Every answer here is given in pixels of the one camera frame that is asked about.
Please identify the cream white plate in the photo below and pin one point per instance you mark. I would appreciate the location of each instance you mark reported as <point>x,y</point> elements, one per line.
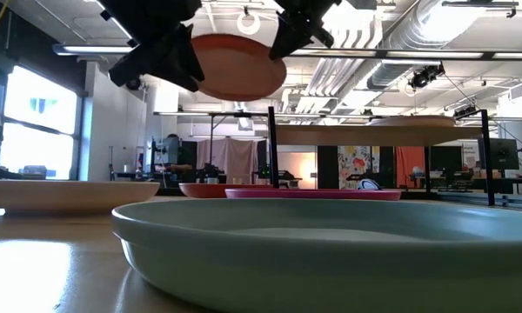
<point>65,197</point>

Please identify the salmon pink plate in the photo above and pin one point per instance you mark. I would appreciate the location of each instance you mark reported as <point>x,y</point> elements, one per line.
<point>239,69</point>

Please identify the teal plate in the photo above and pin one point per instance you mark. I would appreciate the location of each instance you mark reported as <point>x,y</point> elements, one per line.
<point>330,269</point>

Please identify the orange wall panel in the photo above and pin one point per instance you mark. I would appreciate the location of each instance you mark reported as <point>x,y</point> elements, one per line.
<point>411,161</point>

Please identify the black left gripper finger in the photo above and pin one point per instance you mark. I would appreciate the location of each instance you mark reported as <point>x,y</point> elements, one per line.
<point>178,78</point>
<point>189,56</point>

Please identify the magenta plate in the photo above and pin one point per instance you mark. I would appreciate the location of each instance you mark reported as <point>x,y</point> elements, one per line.
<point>313,194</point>

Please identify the black background gantry frame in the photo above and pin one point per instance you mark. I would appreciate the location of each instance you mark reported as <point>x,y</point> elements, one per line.
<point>212,143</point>

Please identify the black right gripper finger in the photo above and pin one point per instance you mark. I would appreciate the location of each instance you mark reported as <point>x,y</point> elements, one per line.
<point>287,37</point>

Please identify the black right rig frame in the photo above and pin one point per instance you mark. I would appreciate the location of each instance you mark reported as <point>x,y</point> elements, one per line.
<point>504,201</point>

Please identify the silver ventilation duct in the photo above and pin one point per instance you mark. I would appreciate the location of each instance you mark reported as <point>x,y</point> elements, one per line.
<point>417,26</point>

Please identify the black computer monitor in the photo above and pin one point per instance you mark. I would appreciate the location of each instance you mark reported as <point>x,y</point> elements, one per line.
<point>169,150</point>
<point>502,154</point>

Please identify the wooden shelf board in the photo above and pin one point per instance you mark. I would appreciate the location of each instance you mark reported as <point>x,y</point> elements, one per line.
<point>374,135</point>

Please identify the large bright window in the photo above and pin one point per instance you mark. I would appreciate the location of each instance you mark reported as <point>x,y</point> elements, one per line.
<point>39,130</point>

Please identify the short ceiling strip light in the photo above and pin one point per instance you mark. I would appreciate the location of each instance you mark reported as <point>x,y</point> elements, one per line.
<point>91,49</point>

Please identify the long ceiling light strip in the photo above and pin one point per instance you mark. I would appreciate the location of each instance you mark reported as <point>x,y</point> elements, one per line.
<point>435,55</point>

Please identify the floral print panel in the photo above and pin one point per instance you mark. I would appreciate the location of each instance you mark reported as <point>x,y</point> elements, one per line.
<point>354,163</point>

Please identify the orange plate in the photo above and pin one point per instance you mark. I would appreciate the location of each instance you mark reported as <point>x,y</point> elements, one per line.
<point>209,190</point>

